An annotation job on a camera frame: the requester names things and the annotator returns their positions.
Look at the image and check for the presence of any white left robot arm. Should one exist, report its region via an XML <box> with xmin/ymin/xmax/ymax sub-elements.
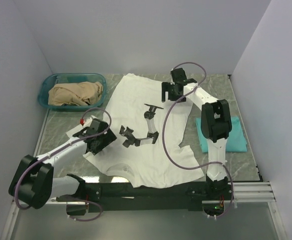
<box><xmin>8</xmin><ymin>117</ymin><xmax>117</xmax><ymax>209</ymax></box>

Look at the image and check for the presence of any beige t-shirt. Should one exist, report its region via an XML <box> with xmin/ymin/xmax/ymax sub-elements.
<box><xmin>48</xmin><ymin>81</ymin><xmax>103</xmax><ymax>106</ymax></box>

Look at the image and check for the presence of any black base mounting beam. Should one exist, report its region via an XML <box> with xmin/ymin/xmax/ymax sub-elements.
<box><xmin>56</xmin><ymin>181</ymin><xmax>232</xmax><ymax>216</ymax></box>

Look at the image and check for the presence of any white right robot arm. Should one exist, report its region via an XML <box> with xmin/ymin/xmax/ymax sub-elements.
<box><xmin>161</xmin><ymin>67</ymin><xmax>232</xmax><ymax>200</ymax></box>

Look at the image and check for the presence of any folded teal t-shirt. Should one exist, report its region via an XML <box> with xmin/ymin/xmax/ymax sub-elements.
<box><xmin>195</xmin><ymin>116</ymin><xmax>247</xmax><ymax>153</ymax></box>

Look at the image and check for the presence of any white printed t-shirt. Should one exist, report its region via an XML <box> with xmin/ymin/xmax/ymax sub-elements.
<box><xmin>66</xmin><ymin>73</ymin><xmax>204</xmax><ymax>189</ymax></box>

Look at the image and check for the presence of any teal plastic basket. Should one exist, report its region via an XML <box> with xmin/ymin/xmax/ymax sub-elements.
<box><xmin>37</xmin><ymin>73</ymin><xmax>107</xmax><ymax>112</ymax></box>

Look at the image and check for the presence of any aluminium rail frame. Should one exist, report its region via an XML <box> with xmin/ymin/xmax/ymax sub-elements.
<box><xmin>0</xmin><ymin>109</ymin><xmax>286</xmax><ymax>240</ymax></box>

